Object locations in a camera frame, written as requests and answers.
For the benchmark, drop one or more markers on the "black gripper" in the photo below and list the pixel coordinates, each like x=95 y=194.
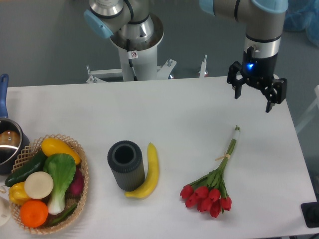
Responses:
x=258 y=73

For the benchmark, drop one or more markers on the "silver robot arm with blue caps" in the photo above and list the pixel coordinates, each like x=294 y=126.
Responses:
x=264 y=19

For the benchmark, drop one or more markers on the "blue plastic bag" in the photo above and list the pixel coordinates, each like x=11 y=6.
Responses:
x=303 y=15

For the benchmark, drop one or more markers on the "red tulip bouquet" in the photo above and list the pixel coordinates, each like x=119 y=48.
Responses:
x=209 y=193

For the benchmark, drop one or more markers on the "black device at table corner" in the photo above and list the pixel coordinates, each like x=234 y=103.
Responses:
x=310 y=212

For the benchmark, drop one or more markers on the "dark grey ribbed vase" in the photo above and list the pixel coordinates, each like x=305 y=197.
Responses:
x=126 y=162

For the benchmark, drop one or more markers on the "yellow banana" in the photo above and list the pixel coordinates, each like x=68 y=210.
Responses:
x=152 y=177

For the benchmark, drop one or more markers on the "purple red sweet potato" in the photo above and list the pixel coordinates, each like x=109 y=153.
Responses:
x=77 y=185

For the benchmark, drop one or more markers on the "yellow squash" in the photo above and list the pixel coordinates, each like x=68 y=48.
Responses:
x=51 y=146

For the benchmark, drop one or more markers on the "green bok choy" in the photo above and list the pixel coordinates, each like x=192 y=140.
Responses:
x=61 y=167

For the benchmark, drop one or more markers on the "green chili pepper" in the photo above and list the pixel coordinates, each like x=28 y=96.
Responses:
x=63 y=216

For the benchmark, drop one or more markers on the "dark green cucumber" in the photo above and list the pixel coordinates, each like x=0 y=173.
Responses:
x=33 y=165

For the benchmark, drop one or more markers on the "woven wicker basket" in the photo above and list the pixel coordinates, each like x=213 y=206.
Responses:
x=26 y=154

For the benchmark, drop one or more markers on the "white round radish slice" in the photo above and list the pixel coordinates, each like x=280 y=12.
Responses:
x=38 y=185

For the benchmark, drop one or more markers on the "orange fruit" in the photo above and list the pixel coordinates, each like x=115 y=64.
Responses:
x=33 y=213

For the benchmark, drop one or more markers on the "yellow bell pepper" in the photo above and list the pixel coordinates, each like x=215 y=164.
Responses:
x=17 y=194

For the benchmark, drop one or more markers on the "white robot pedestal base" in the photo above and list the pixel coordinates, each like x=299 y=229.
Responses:
x=137 y=46

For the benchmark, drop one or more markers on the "blue handled saucepan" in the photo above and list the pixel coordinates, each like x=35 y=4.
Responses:
x=12 y=138

